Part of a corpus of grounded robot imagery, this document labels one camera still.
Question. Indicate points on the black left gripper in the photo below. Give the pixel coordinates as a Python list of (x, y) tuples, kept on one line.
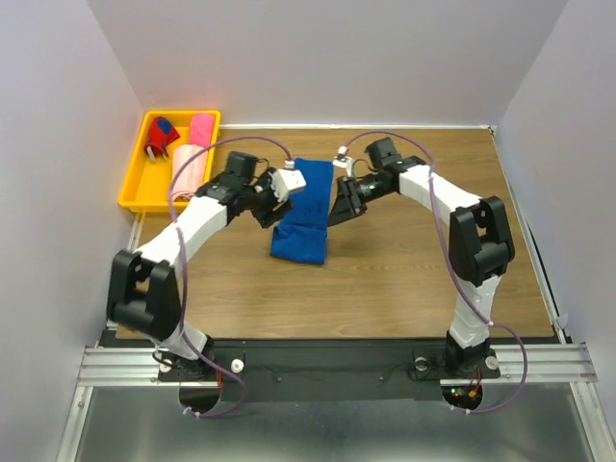
[(269, 217)]

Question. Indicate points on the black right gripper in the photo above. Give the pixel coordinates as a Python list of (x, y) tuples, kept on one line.
[(342, 209)]

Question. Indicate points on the blue towel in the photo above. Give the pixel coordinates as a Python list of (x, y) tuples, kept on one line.
[(301, 236)]

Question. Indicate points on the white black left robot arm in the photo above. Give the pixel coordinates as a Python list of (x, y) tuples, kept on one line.
[(148, 290)]

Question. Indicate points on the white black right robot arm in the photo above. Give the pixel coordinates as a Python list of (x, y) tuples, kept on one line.
[(473, 231)]

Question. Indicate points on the light pink rolled towel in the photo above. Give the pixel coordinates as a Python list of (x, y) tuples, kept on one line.
[(192, 176)]

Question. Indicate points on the hot pink rolled towel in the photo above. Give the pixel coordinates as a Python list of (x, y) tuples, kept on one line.
[(201, 129)]

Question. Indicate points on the yellow plastic tray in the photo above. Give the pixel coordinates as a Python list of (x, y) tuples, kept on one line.
[(145, 184)]

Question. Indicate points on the red blue patterned cloth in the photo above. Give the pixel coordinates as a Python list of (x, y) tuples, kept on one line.
[(160, 135)]

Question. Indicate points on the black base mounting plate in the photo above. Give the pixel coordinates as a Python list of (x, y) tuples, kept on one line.
[(330, 370)]

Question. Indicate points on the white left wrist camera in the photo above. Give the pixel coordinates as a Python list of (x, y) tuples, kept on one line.
[(285, 182)]

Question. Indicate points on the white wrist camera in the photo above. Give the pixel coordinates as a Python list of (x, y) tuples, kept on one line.
[(344, 161), (285, 182)]

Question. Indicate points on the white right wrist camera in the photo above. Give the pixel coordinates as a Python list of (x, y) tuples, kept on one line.
[(344, 161)]

